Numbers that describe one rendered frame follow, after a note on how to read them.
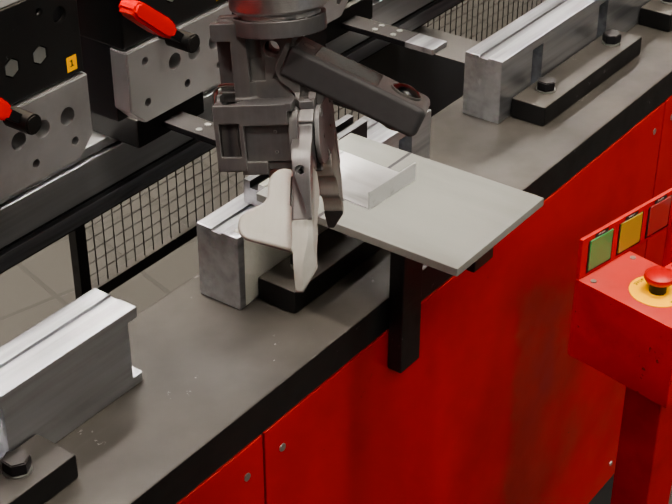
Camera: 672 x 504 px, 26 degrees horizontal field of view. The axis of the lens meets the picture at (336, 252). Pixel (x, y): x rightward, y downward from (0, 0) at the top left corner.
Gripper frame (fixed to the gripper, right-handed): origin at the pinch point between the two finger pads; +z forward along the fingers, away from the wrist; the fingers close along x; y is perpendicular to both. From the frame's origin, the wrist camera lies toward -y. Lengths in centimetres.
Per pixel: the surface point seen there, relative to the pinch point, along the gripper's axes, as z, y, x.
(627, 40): 8, -27, -113
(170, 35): -15.0, 16.0, -17.8
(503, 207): 10.6, -11.6, -43.8
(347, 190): 8.5, 5.6, -44.4
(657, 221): 25, -30, -80
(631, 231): 25, -26, -76
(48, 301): 75, 97, -176
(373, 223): 10.3, 2.0, -38.3
